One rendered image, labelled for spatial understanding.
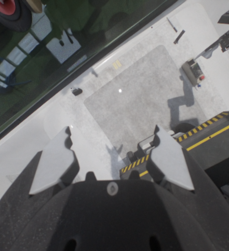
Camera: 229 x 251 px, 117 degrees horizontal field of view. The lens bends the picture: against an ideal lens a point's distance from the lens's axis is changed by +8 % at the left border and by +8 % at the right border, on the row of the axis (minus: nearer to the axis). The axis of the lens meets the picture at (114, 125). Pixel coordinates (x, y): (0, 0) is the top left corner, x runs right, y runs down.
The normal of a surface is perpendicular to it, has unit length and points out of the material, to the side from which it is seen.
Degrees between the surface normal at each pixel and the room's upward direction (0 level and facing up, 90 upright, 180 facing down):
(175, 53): 0
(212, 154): 0
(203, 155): 0
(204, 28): 14
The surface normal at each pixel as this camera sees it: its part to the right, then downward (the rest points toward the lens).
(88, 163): -0.18, 0.18
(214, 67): 0.04, 0.04
